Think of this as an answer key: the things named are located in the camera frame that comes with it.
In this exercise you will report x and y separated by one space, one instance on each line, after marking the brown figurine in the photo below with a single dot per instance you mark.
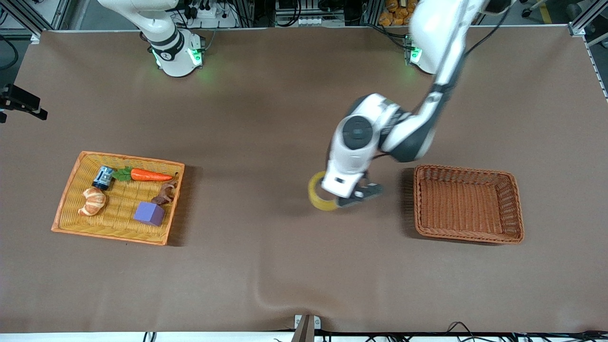
166 192

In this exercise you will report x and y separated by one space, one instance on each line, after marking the yellow wicker tray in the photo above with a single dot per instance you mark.
118 230

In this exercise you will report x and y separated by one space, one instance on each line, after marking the pile of orange bread rolls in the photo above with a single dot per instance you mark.
394 14

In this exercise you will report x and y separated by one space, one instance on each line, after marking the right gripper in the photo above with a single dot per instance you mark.
24 97

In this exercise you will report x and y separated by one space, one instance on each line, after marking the purple cube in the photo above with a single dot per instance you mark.
149 213

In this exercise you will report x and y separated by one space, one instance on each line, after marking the toy croissant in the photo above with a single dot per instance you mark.
92 203

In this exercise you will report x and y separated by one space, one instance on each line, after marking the orange toy carrot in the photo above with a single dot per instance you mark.
149 175

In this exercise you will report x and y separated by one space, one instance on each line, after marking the aluminium frame profile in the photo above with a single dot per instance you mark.
586 26
28 14

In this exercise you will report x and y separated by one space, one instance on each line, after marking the small blue can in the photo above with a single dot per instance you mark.
102 178

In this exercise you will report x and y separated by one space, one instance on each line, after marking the yellow tape roll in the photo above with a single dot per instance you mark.
316 199

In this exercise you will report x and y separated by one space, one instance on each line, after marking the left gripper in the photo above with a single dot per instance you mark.
364 177

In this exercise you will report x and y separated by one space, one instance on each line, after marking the brown wicker basket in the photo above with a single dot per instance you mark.
468 204

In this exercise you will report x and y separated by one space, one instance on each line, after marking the small white power strip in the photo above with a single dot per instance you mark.
313 21

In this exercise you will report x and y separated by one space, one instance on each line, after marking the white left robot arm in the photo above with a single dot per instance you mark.
427 128

